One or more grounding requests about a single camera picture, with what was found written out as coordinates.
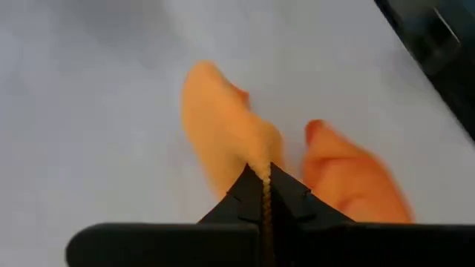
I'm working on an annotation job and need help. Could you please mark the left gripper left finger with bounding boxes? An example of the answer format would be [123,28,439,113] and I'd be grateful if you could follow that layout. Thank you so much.
[65,164,264,267]

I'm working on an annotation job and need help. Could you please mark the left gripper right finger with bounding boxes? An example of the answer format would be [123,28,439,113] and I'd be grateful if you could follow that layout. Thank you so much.
[269,162,475,267]

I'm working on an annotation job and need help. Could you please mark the orange towel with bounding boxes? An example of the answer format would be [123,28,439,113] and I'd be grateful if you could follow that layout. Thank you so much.
[180,60,415,267]

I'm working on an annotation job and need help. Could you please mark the black table frame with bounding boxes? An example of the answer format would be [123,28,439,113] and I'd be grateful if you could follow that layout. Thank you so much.
[373,0,475,142]

